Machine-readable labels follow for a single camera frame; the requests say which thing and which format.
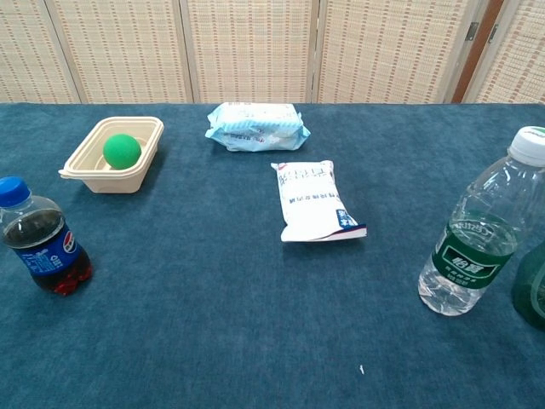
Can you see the green spray bottle black trigger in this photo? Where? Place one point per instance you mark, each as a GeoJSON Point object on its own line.
{"type": "Point", "coordinates": [532, 294]}

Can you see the clear water bottle green label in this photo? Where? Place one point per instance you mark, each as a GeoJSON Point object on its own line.
{"type": "Point", "coordinates": [468, 260]}

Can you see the small Pepsi cola bottle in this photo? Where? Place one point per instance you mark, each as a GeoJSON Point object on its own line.
{"type": "Point", "coordinates": [42, 251]}

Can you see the white pouch with blue print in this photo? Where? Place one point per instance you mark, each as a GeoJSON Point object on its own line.
{"type": "Point", "coordinates": [311, 200]}

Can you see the light blue wet wipes pack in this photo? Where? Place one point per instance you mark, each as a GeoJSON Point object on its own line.
{"type": "Point", "coordinates": [255, 128]}

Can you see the blue table cloth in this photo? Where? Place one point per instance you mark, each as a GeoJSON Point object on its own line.
{"type": "Point", "coordinates": [213, 319]}

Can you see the beige woven folding screen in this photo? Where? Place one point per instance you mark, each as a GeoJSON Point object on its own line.
{"type": "Point", "coordinates": [251, 51]}

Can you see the green ball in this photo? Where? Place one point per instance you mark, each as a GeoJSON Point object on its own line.
{"type": "Point", "coordinates": [122, 151]}

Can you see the beige plastic food container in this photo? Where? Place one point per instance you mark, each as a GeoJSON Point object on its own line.
{"type": "Point", "coordinates": [110, 181]}

